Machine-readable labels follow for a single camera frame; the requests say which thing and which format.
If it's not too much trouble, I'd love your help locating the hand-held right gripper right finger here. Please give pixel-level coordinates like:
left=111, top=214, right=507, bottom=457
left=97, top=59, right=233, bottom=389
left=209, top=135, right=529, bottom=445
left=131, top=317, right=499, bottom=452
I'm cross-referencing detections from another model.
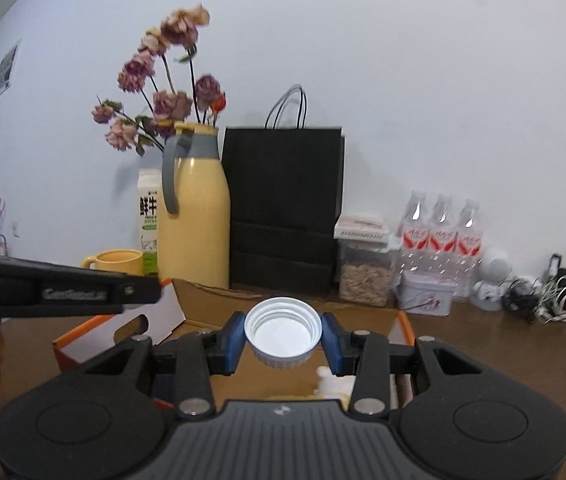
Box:
left=319, top=311, right=498, bottom=417

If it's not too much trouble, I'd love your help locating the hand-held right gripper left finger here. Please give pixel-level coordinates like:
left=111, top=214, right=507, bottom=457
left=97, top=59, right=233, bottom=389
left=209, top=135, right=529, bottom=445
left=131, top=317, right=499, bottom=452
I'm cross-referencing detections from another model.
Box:
left=65, top=310, right=250, bottom=420

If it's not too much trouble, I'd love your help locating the white threaded bottle cap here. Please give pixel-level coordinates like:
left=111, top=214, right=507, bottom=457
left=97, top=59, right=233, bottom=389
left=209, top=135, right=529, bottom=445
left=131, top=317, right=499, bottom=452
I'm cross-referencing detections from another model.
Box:
left=244, top=297, right=324, bottom=370

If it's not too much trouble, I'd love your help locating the orange cardboard box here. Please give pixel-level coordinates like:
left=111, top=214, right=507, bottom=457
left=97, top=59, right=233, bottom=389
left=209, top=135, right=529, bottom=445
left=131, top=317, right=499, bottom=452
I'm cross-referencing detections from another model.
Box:
left=53, top=277, right=416, bottom=411

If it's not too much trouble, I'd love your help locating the yellow sponge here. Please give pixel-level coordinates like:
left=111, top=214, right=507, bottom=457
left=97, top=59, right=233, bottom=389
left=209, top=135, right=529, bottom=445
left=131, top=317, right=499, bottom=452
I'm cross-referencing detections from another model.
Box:
left=315, top=366, right=356, bottom=403

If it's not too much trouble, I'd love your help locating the yellow mug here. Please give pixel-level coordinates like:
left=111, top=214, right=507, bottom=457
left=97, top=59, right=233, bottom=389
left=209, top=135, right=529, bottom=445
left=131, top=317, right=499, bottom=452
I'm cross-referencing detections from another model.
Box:
left=81, top=249, right=144, bottom=277

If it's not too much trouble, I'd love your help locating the clear container of seeds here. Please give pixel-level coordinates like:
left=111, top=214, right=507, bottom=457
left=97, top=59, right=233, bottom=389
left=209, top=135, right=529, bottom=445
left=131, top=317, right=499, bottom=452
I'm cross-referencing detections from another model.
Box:
left=338, top=237, right=398, bottom=307

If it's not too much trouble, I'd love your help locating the white tin box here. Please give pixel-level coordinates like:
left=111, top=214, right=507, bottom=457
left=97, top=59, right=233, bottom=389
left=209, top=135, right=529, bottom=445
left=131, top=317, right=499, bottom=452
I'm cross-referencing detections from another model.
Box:
left=396, top=269, right=458, bottom=317

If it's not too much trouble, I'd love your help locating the white milk carton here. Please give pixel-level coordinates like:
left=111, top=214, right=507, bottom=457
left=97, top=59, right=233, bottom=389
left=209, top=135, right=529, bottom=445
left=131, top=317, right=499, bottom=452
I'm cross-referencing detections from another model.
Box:
left=137, top=167, right=161, bottom=276

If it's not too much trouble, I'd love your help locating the white flat box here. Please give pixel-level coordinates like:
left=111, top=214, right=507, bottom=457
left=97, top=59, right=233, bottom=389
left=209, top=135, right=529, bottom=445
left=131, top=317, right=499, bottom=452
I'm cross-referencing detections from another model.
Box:
left=334, top=214, right=392, bottom=241

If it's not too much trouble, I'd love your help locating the yellow thermos jug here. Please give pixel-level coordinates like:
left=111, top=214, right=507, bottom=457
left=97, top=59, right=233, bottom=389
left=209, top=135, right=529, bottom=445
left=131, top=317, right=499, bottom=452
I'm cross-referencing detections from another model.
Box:
left=157, top=121, right=231, bottom=290

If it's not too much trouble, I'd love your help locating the clear water bottle red label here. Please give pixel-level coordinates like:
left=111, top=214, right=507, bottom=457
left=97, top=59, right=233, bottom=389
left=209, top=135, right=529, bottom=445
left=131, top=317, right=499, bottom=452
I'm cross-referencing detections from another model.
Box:
left=399, top=190, right=431, bottom=281
left=428, top=193, right=458, bottom=273
left=455, top=199, right=486, bottom=301

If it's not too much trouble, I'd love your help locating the black paper bag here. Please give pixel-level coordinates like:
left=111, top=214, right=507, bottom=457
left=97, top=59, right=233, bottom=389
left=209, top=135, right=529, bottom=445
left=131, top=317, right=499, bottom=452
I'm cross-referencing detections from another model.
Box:
left=221, top=85, right=346, bottom=297

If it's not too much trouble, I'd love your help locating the white robot toy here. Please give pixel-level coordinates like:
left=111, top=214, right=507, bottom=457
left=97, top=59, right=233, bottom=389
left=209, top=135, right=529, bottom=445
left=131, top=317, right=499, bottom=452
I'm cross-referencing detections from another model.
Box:
left=472, top=247, right=514, bottom=312

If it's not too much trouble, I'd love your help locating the dried pink flower bouquet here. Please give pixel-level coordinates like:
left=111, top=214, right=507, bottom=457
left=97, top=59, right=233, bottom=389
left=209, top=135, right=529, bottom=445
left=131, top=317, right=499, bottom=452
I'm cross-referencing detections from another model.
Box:
left=92, top=4, right=227, bottom=157

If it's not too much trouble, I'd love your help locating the white wall picture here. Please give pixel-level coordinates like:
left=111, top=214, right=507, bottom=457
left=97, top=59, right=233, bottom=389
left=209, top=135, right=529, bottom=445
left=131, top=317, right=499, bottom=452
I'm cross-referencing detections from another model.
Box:
left=0, top=39, right=22, bottom=99

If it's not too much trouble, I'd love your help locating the white cable bundle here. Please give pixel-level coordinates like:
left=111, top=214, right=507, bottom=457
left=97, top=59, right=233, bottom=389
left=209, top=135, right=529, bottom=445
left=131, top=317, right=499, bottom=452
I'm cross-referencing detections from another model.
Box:
left=535, top=275, right=566, bottom=325

